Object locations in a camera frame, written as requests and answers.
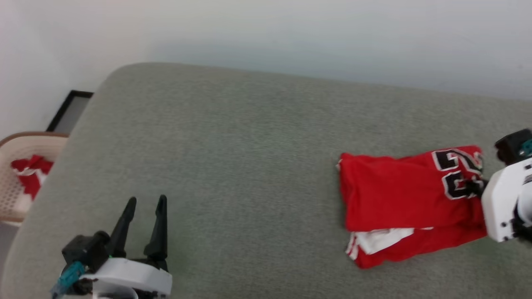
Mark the teal camera connector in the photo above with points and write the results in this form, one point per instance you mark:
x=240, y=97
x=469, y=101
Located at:
x=527, y=146
x=68, y=278

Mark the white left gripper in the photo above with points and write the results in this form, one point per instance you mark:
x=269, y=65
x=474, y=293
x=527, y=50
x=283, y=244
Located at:
x=129, y=278

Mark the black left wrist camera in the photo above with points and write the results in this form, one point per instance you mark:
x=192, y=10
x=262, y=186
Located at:
x=85, y=249

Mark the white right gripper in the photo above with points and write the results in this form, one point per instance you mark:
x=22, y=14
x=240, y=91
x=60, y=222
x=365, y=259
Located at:
x=501, y=199

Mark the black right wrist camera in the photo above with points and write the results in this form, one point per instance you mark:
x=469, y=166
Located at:
x=511, y=147

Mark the teal left camera connector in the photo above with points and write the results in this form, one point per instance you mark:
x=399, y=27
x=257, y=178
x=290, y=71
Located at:
x=68, y=278

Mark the red white garment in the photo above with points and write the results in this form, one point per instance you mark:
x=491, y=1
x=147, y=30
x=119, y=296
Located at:
x=31, y=174

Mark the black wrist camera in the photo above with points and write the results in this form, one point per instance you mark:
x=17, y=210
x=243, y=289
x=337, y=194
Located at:
x=511, y=147
x=85, y=249

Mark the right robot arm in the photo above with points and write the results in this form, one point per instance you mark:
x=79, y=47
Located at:
x=525, y=216

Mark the red basketball jersey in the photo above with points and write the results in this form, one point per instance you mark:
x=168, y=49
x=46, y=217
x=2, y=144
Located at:
x=395, y=195

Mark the beige plastic laundry basket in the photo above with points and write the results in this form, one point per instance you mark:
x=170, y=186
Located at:
x=16, y=145

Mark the teal right camera connector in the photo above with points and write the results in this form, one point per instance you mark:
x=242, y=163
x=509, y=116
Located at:
x=527, y=146

